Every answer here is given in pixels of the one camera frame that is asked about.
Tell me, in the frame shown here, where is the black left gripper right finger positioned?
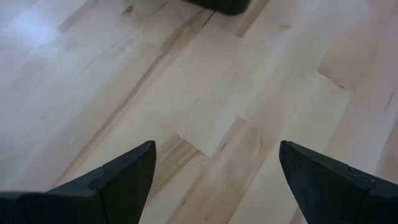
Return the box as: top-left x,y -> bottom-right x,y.
279,140 -> 398,224

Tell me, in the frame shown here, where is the grey plastic basket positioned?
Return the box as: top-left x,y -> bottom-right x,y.
183,0 -> 251,16

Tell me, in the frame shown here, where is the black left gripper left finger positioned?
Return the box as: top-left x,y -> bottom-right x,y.
0,140 -> 157,224

